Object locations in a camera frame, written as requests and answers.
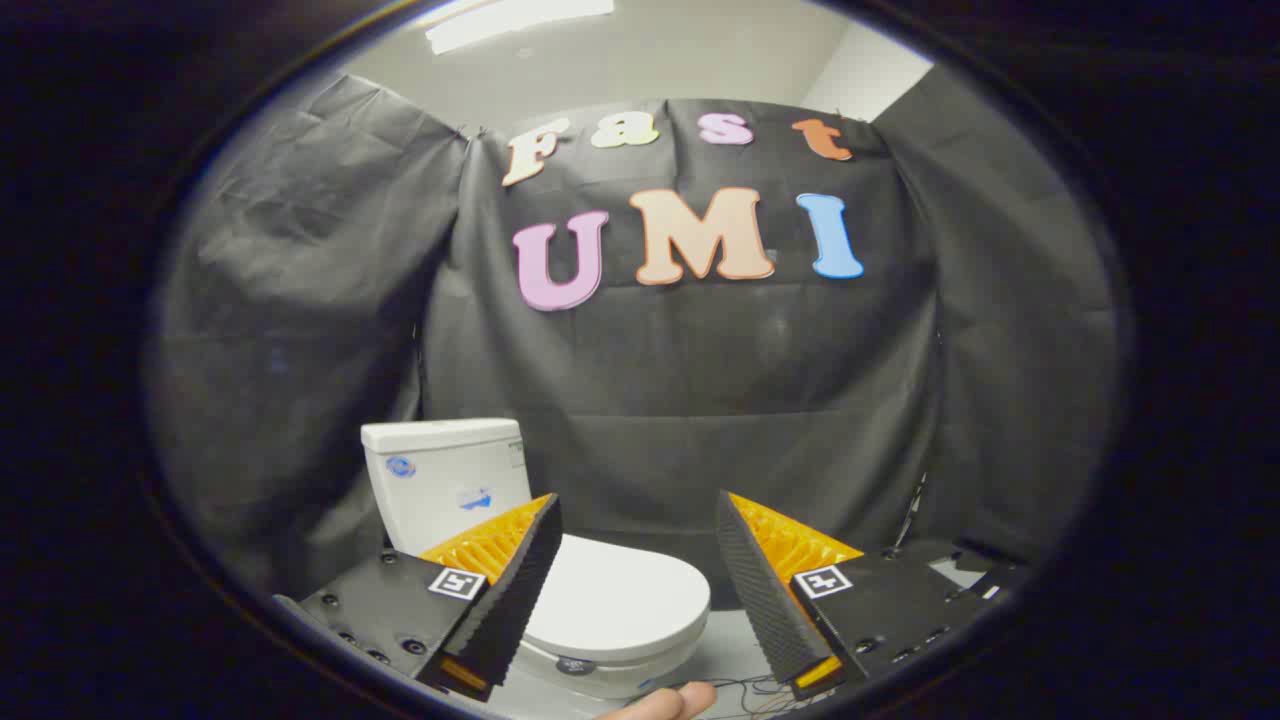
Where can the black box with white label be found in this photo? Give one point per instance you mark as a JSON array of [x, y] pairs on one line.
[[1005, 575]]

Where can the black backdrop cloth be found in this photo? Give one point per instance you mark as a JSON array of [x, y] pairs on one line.
[[700, 380]]

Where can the white toilet lid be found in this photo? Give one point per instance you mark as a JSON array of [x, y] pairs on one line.
[[620, 600]]

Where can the white toilet with tank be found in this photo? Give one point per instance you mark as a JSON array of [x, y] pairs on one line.
[[440, 490]]

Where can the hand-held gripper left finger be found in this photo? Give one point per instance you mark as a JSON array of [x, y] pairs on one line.
[[510, 600]]

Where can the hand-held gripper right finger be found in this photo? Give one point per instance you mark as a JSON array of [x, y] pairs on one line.
[[760, 600]]

